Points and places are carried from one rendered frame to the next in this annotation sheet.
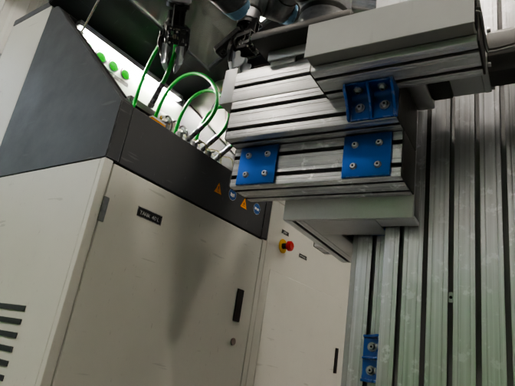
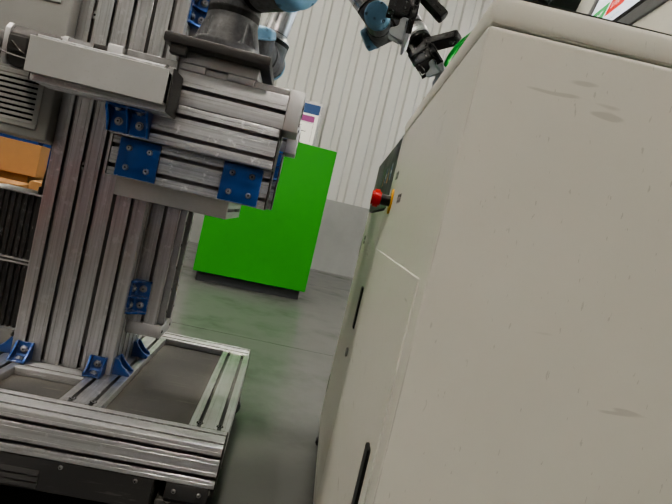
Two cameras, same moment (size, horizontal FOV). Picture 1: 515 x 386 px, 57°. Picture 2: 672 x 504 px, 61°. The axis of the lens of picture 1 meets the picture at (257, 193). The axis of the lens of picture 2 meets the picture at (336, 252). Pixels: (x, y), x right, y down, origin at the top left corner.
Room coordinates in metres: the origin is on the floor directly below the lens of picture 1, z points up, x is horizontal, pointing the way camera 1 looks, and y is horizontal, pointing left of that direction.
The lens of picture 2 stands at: (2.52, -0.90, 0.74)
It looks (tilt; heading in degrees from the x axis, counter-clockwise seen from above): 3 degrees down; 142
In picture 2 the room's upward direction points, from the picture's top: 13 degrees clockwise
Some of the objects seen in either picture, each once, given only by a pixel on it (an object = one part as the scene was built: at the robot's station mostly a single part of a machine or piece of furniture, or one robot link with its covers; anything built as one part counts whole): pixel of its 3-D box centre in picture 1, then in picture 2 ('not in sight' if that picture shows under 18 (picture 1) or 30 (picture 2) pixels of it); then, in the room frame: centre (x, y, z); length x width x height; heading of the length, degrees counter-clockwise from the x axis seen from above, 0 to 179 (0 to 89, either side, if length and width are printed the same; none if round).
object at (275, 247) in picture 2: not in sight; (260, 212); (-2.00, 1.72, 0.65); 0.95 x 0.86 x 1.30; 65
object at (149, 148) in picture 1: (201, 181); (389, 184); (1.33, 0.17, 0.87); 0.62 x 0.04 x 0.16; 142
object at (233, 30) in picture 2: not in sight; (229, 35); (1.28, -0.35, 1.09); 0.15 x 0.15 x 0.10
